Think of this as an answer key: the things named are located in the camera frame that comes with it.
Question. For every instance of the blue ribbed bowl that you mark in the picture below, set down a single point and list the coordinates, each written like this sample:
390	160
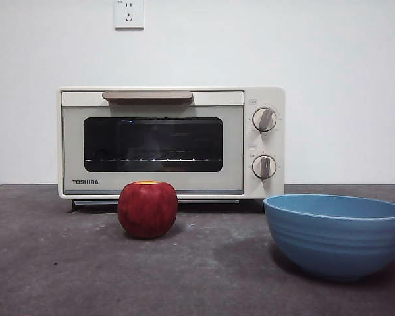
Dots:
332	243

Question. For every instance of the cream timer knob, tan grip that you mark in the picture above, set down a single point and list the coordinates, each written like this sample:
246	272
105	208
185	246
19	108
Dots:
264	167

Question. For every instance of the cream temperature knob, tan grip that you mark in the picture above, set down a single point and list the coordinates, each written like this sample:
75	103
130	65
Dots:
265	119

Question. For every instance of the white wall socket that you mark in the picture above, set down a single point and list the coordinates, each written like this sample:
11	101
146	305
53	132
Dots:
129	14

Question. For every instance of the red apple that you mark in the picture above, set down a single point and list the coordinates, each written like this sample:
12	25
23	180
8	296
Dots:
148	210

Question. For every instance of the cream Toshiba toaster oven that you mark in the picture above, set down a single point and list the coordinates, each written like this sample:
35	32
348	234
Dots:
273	95

